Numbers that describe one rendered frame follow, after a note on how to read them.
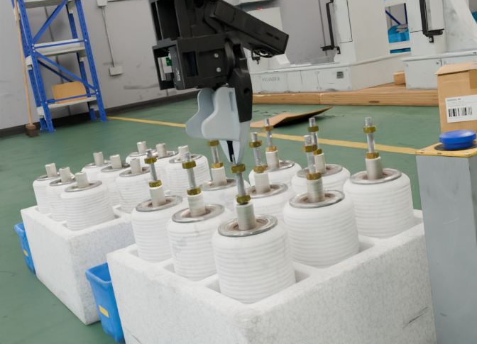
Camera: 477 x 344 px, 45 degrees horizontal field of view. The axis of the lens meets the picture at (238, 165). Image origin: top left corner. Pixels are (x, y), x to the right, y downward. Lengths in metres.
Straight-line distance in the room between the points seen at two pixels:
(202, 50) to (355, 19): 3.43
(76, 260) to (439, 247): 0.68
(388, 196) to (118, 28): 6.36
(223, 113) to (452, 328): 0.38
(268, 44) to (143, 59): 6.42
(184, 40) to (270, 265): 0.28
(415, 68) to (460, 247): 2.83
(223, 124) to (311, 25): 7.50
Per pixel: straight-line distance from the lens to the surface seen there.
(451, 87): 1.85
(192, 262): 0.79
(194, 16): 0.66
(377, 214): 0.83
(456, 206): 0.69
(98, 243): 1.15
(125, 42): 7.06
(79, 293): 1.16
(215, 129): 0.65
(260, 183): 0.86
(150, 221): 0.87
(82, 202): 1.16
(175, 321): 0.80
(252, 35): 0.68
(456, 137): 0.69
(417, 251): 0.83
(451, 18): 3.51
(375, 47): 4.12
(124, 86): 7.02
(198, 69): 0.63
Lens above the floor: 0.46
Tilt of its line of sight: 11 degrees down
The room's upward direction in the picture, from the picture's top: 10 degrees counter-clockwise
